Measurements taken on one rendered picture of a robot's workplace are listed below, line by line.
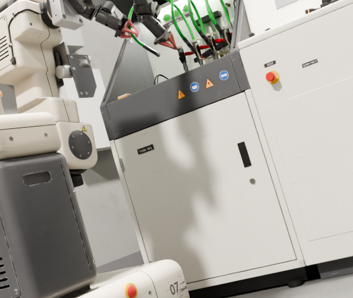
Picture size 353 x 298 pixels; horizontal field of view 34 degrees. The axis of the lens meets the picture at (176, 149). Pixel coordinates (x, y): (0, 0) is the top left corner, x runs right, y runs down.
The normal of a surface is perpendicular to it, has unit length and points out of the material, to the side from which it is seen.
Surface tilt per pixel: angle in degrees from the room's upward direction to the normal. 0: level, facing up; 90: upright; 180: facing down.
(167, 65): 90
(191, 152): 90
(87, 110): 90
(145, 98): 90
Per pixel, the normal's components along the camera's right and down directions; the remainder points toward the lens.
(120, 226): 0.76, -0.28
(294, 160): -0.45, 0.06
